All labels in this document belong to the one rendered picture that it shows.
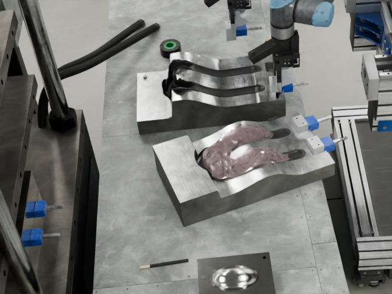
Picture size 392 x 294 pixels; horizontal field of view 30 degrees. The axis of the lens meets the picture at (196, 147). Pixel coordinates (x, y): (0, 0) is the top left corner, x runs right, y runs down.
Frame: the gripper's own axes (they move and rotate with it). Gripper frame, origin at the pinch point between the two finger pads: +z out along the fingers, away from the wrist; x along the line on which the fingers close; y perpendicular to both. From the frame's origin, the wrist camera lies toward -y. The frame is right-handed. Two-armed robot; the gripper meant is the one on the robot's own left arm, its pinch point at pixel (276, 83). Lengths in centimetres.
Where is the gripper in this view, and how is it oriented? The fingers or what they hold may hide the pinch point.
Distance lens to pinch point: 247.8
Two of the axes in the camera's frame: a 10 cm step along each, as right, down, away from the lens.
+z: 0.9, 7.1, 7.0
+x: -0.5, -6.9, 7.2
